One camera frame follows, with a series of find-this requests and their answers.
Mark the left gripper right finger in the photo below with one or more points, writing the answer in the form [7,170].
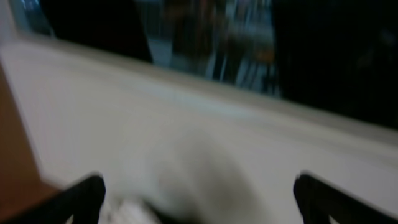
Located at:
[320,203]

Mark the white t-shirt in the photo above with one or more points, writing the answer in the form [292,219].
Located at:
[126,212]

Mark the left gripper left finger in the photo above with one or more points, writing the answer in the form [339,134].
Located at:
[82,202]

